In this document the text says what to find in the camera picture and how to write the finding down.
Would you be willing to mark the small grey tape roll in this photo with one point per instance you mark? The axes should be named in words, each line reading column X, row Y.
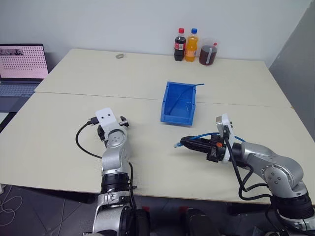
column 120, row 56

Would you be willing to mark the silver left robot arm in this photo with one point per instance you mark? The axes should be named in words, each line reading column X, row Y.
column 113, row 159

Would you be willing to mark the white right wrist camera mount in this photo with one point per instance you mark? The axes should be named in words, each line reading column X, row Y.
column 225, row 123

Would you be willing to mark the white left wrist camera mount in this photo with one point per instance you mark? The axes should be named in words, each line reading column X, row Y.
column 106, row 118

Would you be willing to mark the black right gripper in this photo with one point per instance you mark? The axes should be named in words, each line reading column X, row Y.
column 213, row 153

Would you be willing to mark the cola bottle red cap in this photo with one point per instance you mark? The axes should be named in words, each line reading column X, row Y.
column 179, row 49

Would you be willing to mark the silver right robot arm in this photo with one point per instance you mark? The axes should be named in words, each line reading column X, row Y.
column 280, row 167

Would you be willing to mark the open laptop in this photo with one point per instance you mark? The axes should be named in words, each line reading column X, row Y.
column 22, row 61

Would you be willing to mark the orange soda bottle blue cap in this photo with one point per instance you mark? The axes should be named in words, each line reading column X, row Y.
column 191, row 50

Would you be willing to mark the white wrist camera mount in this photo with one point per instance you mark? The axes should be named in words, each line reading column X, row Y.
column 225, row 123
column 106, row 118

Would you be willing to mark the dark rounded shape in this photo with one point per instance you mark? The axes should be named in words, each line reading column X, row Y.
column 201, row 221

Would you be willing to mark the blue plastic bin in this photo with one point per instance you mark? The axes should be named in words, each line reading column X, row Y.
column 178, row 118

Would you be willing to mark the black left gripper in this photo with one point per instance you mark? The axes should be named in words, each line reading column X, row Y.
column 101, row 134

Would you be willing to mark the clear jar dark liquid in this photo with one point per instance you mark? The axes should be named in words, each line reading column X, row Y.
column 208, row 55

